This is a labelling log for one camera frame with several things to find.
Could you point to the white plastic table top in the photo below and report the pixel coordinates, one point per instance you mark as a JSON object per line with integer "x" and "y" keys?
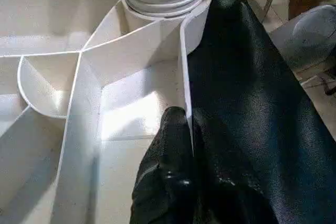
{"x": 52, "y": 40}

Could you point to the black work mat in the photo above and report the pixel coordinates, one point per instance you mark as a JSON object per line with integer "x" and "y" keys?
{"x": 252, "y": 103}

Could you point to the grey round floor base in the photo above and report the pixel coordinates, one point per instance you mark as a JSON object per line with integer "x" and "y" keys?
{"x": 310, "y": 35}

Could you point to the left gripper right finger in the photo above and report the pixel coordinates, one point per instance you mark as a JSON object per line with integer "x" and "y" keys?
{"x": 226, "y": 192}

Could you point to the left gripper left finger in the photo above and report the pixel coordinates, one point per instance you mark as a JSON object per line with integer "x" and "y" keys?
{"x": 165, "y": 182}

